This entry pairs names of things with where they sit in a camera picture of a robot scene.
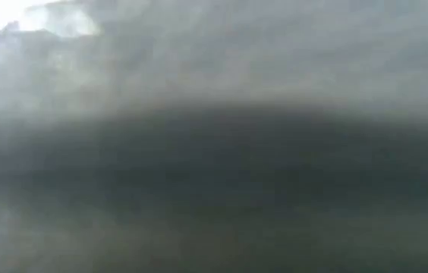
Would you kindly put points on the dark grey fabric hat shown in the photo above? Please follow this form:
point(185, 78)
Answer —
point(214, 170)

